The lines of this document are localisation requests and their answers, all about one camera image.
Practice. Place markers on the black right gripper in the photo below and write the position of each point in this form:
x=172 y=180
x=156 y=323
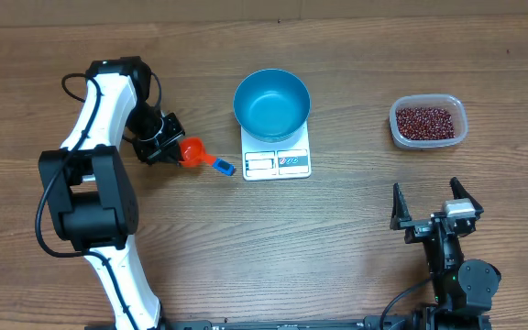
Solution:
x=417 y=227

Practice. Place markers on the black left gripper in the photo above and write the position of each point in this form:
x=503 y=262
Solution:
x=170 y=153

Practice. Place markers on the orange measuring scoop blue handle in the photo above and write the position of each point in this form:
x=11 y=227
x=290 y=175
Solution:
x=194 y=153

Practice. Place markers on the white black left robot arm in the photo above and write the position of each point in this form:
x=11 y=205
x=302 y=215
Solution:
x=89 y=208

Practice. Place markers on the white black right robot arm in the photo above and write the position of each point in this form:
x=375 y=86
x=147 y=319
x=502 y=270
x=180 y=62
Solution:
x=463 y=288

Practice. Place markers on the teal blue bowl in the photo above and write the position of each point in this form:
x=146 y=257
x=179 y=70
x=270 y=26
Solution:
x=272 y=104

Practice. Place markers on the white digital kitchen scale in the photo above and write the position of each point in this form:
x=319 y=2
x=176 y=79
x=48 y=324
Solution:
x=286 y=159

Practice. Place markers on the red beans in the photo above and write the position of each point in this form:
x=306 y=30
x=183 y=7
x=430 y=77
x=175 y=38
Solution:
x=425 y=123

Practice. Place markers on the clear plastic container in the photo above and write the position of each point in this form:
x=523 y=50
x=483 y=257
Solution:
x=446 y=101

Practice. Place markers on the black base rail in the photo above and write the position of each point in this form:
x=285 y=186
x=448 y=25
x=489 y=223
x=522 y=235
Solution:
x=371 y=322

